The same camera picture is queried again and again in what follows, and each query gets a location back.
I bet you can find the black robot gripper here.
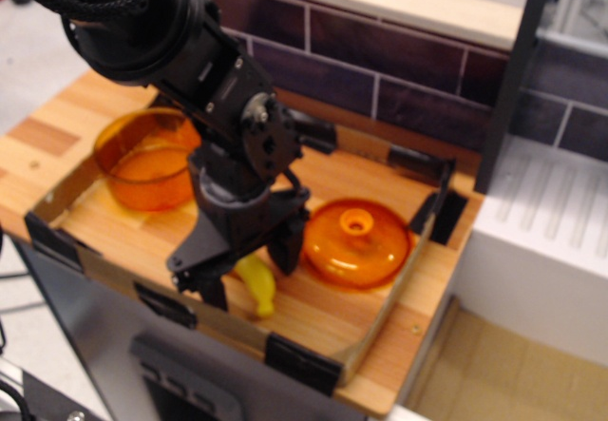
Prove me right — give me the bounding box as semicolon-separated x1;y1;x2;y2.
167;187;310;311

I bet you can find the yellow plastic banana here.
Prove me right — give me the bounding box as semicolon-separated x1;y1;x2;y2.
234;254;276;318

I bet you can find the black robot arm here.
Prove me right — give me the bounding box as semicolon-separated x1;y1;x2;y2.
35;0;309;309

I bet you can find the orange transparent pot lid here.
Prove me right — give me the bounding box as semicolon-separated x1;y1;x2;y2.
302;199;413;290

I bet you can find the orange transparent pot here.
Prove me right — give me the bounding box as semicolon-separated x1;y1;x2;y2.
93;107;200;212

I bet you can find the cardboard fence with black tape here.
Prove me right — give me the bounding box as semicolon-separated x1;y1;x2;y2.
25;127;479;411

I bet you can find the grey toy oven panel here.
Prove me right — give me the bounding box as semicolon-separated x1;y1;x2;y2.
128;335;245;421

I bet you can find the white toy sink drainboard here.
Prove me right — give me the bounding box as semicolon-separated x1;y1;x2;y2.
455;137;607;365

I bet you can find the dark grey cabinet post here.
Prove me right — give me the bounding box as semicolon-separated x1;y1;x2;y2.
474;0;546;194

